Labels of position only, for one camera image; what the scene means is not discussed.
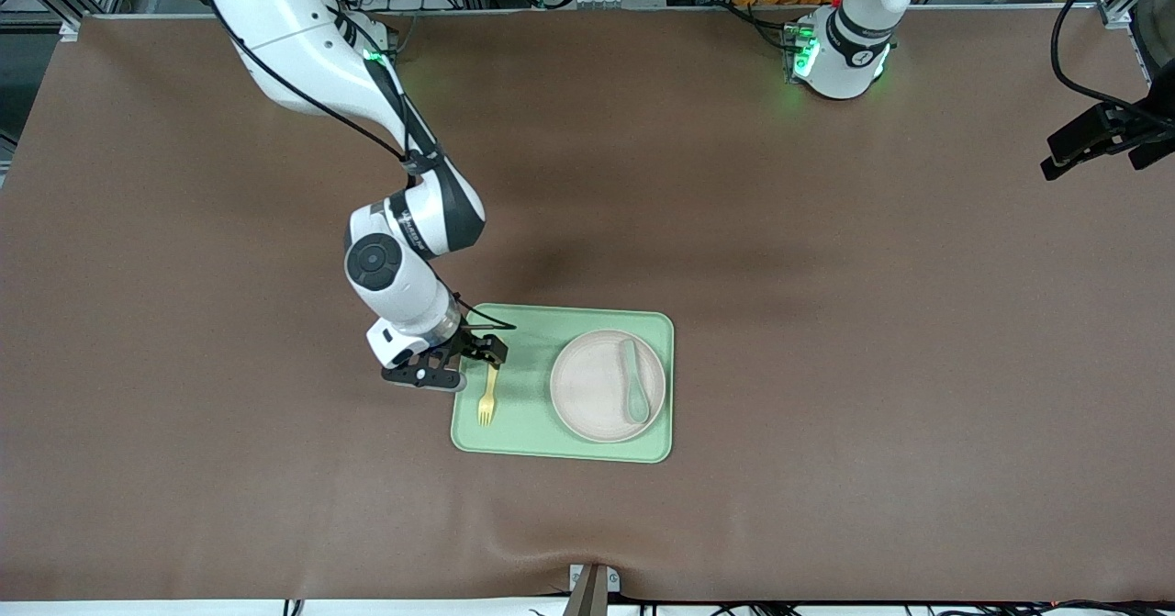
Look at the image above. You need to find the yellow plastic fork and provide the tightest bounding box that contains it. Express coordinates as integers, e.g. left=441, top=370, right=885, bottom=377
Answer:
left=476, top=365, right=501, bottom=428

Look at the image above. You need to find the round pale plastic plate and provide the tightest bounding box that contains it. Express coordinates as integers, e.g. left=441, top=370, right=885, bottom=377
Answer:
left=549, top=329, right=667, bottom=443

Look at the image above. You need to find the mint green rectangular tray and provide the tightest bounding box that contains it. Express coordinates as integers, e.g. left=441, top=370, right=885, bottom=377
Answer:
left=450, top=302, right=676, bottom=465

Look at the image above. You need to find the dark round object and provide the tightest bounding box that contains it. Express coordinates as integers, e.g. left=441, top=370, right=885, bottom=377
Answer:
left=1134, top=0, right=1175, bottom=75

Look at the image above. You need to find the teal plastic spoon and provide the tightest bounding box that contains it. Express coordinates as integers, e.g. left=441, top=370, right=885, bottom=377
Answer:
left=618, top=337, right=653, bottom=424

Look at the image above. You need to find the brown table cover mat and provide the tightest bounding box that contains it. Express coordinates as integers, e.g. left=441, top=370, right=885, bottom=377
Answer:
left=0, top=6, right=1175, bottom=603

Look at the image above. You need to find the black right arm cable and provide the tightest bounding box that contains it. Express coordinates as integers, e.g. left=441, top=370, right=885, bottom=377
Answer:
left=197, top=0, right=517, bottom=332

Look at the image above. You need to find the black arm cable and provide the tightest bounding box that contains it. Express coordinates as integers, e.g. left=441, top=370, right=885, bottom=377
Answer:
left=1049, top=0, right=1158, bottom=114
left=197, top=0, right=517, bottom=332

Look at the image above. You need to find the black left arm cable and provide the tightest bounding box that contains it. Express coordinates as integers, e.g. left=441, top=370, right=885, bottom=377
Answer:
left=1049, top=0, right=1158, bottom=114

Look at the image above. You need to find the metal table edge bracket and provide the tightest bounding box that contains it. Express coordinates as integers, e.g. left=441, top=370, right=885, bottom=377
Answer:
left=567, top=563, right=621, bottom=616

